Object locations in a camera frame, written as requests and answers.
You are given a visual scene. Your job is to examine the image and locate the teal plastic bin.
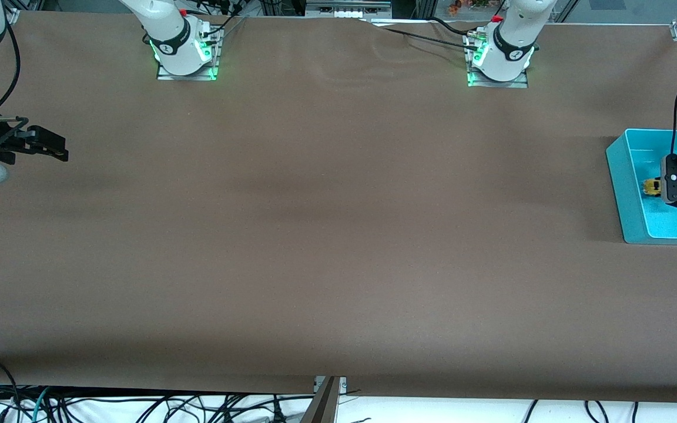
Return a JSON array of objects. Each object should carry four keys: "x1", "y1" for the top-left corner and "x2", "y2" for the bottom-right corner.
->
[{"x1": 606, "y1": 128, "x2": 677, "y2": 245}]

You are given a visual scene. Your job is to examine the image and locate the brown table cover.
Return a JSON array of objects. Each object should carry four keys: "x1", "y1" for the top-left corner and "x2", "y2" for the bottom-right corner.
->
[{"x1": 0, "y1": 11, "x2": 677, "y2": 404}]

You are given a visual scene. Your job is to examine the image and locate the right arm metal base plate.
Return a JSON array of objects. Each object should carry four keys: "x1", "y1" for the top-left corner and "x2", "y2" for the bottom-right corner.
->
[{"x1": 156, "y1": 26, "x2": 220, "y2": 82}]

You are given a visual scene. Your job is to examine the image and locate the orange background objects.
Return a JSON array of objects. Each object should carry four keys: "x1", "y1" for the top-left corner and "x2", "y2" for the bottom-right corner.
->
[{"x1": 447, "y1": 0, "x2": 493, "y2": 16}]

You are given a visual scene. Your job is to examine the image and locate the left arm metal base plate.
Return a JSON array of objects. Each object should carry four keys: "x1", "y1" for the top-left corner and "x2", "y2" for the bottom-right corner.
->
[{"x1": 467, "y1": 32, "x2": 529, "y2": 89}]

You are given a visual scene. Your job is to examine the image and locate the short black table cable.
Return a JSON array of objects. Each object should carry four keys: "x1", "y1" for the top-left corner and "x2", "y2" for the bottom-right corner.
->
[{"x1": 428, "y1": 16, "x2": 480, "y2": 37}]

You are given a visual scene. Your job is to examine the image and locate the black cable by base plate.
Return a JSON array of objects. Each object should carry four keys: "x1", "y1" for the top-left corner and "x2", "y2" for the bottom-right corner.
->
[{"x1": 195, "y1": 0, "x2": 249, "y2": 45}]

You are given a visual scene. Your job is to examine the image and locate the small metal edge bracket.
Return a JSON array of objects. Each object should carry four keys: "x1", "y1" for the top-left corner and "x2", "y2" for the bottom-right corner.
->
[{"x1": 314, "y1": 376, "x2": 348, "y2": 394}]

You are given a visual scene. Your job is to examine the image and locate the long black table cable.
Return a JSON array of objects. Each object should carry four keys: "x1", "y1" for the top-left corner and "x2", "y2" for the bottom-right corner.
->
[{"x1": 362, "y1": 19, "x2": 481, "y2": 53}]

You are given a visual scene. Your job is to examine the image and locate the teal floor cable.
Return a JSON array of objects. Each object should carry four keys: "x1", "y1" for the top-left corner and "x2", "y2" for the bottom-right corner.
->
[{"x1": 31, "y1": 386, "x2": 52, "y2": 423}]

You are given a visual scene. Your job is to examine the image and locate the grey metal beam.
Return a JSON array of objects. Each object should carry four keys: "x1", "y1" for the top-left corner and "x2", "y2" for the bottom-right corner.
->
[{"x1": 300, "y1": 377, "x2": 340, "y2": 423}]

